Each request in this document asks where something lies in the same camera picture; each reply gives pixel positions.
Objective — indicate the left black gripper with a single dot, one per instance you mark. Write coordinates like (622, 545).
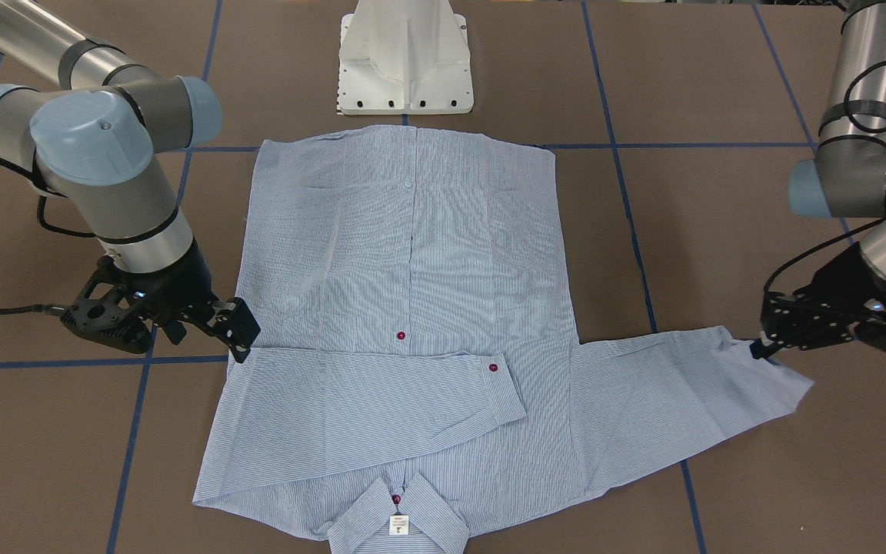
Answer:
(847, 283)

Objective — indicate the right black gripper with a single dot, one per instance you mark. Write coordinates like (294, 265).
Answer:
(191, 283)

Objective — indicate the light blue striped shirt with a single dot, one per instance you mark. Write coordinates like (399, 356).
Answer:
(418, 378)

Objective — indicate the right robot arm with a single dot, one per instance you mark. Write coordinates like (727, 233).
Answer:
(94, 141)

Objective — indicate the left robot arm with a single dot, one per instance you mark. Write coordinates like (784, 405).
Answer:
(846, 178)

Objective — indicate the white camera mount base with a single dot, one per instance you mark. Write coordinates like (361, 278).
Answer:
(404, 58)

